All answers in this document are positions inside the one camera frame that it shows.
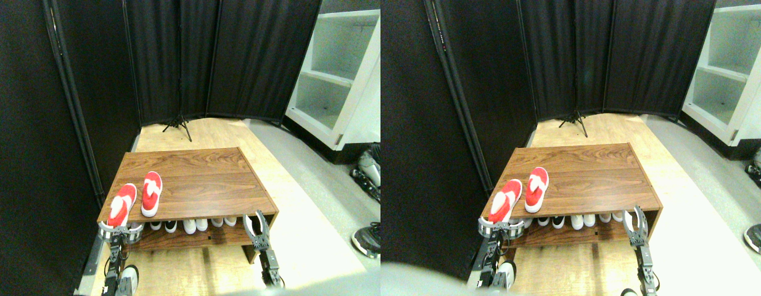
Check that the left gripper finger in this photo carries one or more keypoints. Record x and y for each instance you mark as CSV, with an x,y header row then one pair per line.
x,y
489,228
109,232
514,228
132,231

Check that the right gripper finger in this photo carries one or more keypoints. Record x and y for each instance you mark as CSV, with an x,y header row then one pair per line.
x,y
645,235
267,237
632,231
253,233

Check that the red shoe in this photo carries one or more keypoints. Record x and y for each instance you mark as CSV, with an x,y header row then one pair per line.
x,y
536,190
505,202
123,206
151,194

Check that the black and white shoe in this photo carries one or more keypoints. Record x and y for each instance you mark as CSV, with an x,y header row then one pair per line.
x,y
171,227
558,222

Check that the brown shoe rack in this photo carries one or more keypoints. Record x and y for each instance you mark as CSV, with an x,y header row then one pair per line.
x,y
201,185
593,182

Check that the black curtain stand foot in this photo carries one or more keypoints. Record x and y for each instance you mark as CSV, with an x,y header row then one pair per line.
x,y
180,120
576,116

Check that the black curtain stand pole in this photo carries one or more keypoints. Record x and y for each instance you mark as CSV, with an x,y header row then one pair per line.
x,y
76,105
457,92

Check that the white shelf unit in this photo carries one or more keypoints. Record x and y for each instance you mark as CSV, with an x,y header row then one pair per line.
x,y
331,55
735,49

